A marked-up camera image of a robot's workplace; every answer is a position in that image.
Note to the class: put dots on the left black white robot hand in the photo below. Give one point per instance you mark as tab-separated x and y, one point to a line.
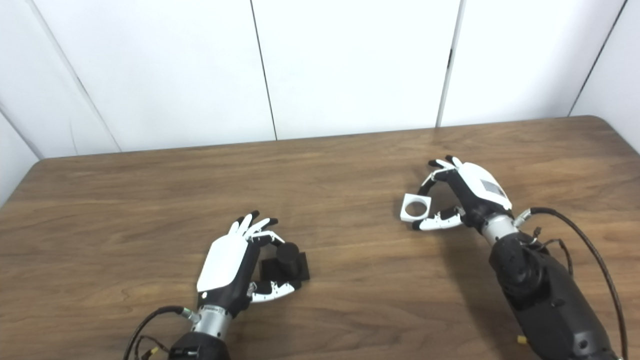
225	260

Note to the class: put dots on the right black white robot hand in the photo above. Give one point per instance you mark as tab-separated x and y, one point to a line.
480	185

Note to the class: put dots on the black peg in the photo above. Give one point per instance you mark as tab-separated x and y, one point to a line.
287	255

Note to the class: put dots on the white square piece with hole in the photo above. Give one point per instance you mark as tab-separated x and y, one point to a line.
406	216

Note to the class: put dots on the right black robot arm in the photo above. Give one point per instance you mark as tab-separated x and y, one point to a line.
545	300

